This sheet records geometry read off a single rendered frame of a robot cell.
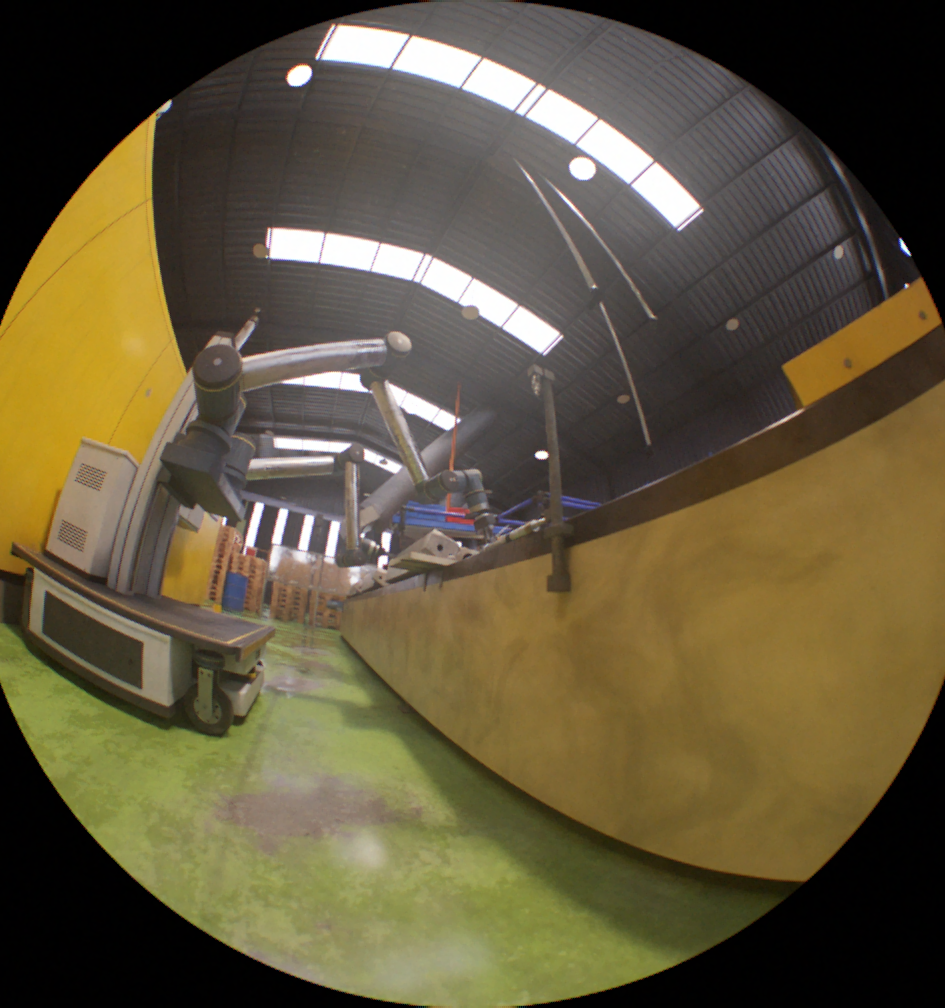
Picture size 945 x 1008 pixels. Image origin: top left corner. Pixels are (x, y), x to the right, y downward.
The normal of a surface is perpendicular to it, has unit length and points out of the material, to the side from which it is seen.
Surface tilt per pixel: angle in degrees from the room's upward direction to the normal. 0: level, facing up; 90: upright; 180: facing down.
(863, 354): 90
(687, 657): 91
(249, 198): 169
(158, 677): 90
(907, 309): 90
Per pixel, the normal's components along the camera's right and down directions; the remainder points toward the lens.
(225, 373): 0.69, -0.18
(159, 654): 0.48, -0.31
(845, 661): -0.87, -0.26
